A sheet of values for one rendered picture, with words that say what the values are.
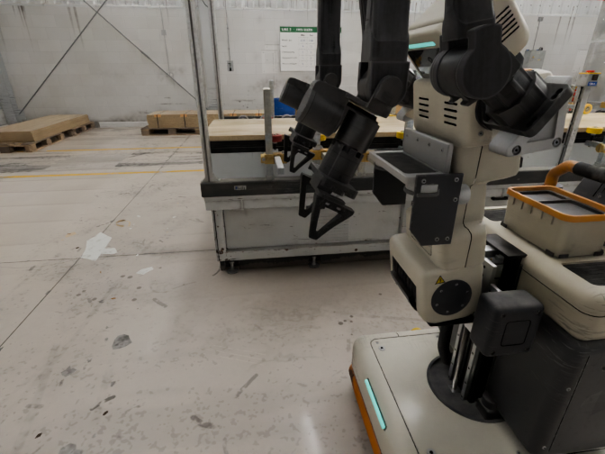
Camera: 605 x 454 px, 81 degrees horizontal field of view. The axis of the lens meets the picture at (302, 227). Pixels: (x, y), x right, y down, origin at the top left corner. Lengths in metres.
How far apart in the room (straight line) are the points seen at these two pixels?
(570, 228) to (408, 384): 0.68
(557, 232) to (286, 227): 1.61
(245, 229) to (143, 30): 7.42
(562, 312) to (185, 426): 1.30
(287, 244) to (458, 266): 1.58
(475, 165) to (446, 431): 0.77
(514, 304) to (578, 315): 0.12
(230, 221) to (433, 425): 1.57
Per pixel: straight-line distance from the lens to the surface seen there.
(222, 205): 1.99
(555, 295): 1.01
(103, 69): 9.54
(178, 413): 1.65
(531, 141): 0.71
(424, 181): 0.75
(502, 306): 0.93
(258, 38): 9.02
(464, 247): 0.90
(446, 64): 0.64
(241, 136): 2.07
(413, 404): 1.29
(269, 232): 2.30
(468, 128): 0.78
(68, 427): 1.78
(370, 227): 2.42
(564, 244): 1.06
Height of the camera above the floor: 1.24
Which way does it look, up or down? 24 degrees down
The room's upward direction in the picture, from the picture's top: straight up
